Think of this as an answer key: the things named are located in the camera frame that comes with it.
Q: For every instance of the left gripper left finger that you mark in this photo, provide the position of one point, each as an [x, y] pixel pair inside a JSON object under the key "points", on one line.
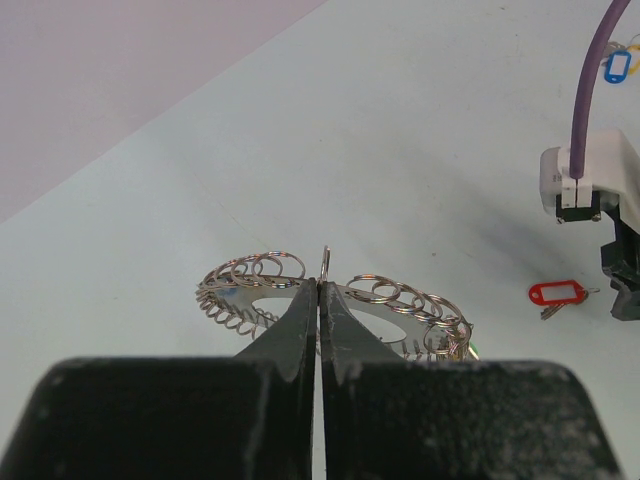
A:
{"points": [[249, 416]]}

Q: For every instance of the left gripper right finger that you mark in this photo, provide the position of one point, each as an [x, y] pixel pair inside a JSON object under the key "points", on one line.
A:
{"points": [[388, 418]]}

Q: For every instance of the red tagged key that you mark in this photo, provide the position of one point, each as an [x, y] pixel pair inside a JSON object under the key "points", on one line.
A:
{"points": [[553, 296]]}

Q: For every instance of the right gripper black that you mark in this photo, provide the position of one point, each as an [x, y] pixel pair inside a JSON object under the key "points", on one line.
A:
{"points": [[620, 263]]}

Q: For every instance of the metal disc keyring holder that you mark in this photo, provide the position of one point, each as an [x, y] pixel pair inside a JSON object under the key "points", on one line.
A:
{"points": [[428, 326]]}

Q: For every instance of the blue tagged key bunch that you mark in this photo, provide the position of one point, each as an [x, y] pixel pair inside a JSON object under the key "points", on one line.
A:
{"points": [[620, 60]]}

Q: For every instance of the green yellow tagged keys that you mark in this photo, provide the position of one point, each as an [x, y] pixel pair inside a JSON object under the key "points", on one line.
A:
{"points": [[465, 352]]}

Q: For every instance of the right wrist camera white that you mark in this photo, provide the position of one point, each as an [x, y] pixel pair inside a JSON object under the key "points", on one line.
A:
{"points": [[610, 180]]}

